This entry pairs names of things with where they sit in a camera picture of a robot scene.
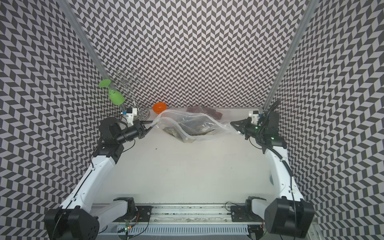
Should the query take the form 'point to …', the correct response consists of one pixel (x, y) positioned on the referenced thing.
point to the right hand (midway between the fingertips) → (230, 125)
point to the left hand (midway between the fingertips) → (156, 123)
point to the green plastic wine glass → (115, 97)
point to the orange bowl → (159, 107)
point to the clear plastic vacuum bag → (171, 118)
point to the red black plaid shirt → (205, 110)
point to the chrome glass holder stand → (129, 77)
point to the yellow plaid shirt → (182, 129)
